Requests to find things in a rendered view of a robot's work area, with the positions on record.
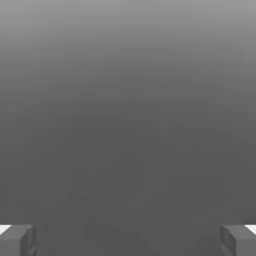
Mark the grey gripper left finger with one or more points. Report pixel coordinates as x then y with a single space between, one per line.
14 242

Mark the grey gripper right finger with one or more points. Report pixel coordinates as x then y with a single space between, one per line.
243 243

